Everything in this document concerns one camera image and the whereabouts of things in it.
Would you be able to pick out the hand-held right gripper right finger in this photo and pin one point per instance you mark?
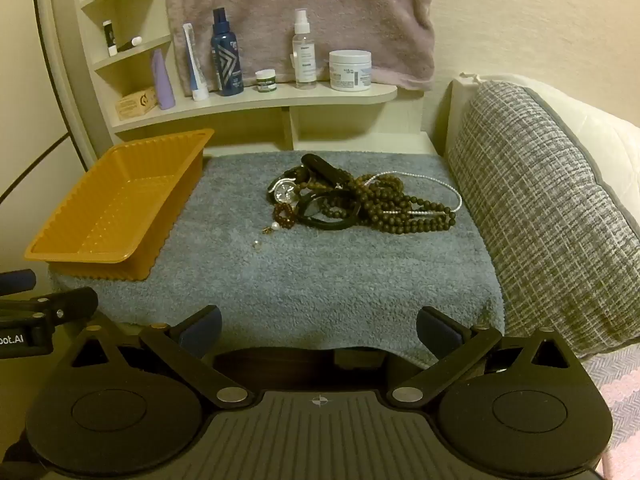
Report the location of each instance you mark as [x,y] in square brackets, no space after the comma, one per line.
[436,331]

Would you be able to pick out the pearl drop earring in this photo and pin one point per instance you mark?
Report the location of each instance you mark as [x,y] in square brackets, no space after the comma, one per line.
[274,227]

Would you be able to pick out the white cream jar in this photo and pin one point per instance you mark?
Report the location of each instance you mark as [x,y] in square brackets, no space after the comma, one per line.
[350,72]

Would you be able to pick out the black wrist band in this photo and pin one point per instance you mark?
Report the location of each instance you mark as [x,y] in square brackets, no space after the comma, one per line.
[325,165]

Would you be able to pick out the clear spray bottle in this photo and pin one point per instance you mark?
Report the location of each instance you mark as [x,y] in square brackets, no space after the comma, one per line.
[304,60]

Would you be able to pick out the black tube with white cap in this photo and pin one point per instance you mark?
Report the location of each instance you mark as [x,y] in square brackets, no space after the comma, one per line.
[127,45]

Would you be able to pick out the cream corner shelf unit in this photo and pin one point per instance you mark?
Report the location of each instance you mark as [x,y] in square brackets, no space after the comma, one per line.
[310,96]

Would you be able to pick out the pink knitted blanket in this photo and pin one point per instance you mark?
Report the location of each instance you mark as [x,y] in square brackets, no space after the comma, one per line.
[625,410]

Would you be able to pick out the small cardboard box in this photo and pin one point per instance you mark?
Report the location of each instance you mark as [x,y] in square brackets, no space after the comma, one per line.
[136,104]

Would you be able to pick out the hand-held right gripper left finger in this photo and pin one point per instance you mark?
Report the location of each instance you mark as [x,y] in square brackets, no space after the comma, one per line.
[202,331]

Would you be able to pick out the grey woven cushion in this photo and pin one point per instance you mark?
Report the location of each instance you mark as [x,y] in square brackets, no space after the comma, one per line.
[540,210]

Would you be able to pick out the orange plastic tray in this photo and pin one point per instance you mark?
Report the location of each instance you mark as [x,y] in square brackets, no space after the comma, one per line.
[125,195]

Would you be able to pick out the dark blue spray bottle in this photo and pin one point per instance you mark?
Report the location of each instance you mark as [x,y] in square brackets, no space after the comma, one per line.
[226,60]

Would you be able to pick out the black bangle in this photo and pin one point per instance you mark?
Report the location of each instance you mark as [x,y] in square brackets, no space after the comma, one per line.
[325,226]

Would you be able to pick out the lavender tube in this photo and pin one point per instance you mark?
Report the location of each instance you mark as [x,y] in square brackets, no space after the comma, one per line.
[162,85]

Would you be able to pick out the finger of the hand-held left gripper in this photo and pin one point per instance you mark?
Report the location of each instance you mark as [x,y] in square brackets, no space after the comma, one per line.
[60,302]
[20,280]

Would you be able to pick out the grey-blue towel mat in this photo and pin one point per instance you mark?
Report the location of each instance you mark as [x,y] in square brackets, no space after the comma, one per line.
[350,270]

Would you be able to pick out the white and blue tube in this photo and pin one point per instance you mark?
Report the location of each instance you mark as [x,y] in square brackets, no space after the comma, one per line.
[194,65]

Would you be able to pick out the black and white stick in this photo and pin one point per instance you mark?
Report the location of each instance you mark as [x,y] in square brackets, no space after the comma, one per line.
[110,37]

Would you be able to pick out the cream curved furniture panel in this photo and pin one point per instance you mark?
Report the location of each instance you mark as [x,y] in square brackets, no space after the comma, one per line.
[65,60]

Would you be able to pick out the small green jar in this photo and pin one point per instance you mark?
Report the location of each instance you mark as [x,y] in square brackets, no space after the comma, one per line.
[265,82]

